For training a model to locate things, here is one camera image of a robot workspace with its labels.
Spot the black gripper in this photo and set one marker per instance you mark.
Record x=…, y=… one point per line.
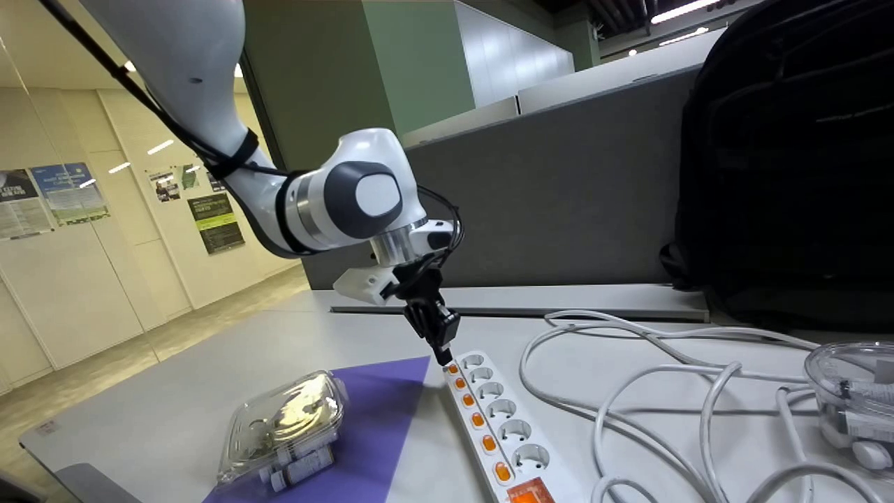
x=426, y=310

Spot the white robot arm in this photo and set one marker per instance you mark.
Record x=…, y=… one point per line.
x=186, y=55

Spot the purple mat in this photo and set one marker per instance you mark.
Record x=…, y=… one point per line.
x=380, y=405

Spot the white power strip orange switches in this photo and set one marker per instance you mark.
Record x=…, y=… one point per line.
x=511, y=452

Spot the clear plastic box of adapters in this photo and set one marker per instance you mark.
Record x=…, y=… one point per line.
x=285, y=438

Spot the grey desk partition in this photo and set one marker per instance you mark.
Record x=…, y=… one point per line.
x=571, y=181

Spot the black backpack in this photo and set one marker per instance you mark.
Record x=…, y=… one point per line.
x=785, y=168

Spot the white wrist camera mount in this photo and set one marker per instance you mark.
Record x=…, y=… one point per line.
x=370, y=286

